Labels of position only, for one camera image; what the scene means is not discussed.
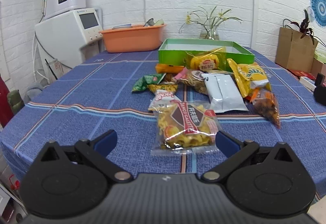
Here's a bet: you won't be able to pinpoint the clear bag mixed nuts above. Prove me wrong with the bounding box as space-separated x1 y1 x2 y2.
250 88 281 128

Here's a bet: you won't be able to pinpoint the clear bag yellow chips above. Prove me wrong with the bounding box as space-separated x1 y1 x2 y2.
151 100 221 156

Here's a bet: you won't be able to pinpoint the green snack packet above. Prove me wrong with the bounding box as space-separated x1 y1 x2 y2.
131 73 166 92

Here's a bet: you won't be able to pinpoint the pink melon seeds bag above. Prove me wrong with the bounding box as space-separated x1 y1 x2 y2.
172 68 208 95

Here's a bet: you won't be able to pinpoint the gold yellow cakes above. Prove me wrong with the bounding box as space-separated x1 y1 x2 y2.
184 47 227 72

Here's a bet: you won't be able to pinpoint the orange red snack bag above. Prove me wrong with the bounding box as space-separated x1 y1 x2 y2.
155 63 185 74

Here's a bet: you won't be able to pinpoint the blue plaid tablecloth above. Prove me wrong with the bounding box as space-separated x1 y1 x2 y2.
1 51 325 196

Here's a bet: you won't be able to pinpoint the white silver snack packet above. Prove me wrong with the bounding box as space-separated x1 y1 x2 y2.
202 73 248 114

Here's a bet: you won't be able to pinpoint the small brown cardboard box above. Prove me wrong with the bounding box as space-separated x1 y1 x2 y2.
311 59 326 77

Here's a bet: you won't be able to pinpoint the red white snack packet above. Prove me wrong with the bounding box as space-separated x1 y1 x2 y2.
148 89 181 111

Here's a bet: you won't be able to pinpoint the light green flat box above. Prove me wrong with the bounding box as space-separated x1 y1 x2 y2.
314 50 326 64

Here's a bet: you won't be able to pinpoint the white monitor appliance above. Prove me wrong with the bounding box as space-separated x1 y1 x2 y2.
35 8 102 83

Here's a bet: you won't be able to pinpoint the purple leaf plant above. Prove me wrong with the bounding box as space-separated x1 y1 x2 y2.
282 9 325 47

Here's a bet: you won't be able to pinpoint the orange plastic basin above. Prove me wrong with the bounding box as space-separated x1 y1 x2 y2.
100 25 165 53

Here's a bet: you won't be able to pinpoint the glass vase with flowers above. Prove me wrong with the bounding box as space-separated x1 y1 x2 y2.
178 5 243 40

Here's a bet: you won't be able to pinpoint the green cardboard box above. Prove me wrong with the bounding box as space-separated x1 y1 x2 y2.
157 37 255 67

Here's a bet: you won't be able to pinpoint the blue round wall decoration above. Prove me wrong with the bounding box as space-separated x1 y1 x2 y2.
308 0 326 28

